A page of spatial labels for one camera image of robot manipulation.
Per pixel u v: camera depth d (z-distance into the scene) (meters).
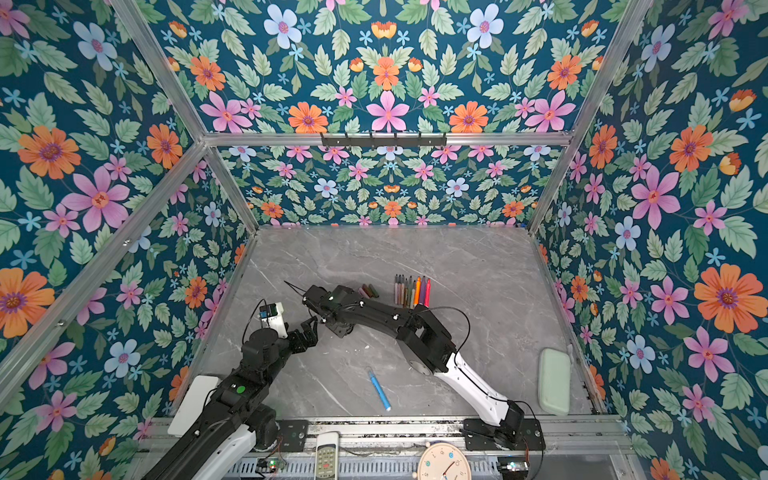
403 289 1.01
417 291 0.99
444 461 0.68
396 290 1.01
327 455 0.70
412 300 0.98
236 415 0.55
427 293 0.99
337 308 0.66
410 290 1.01
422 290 1.00
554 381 0.82
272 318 0.69
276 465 0.70
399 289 1.01
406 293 1.01
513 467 0.70
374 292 1.02
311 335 0.74
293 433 0.74
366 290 1.01
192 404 0.75
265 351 0.61
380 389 0.81
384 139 0.92
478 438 0.72
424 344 0.58
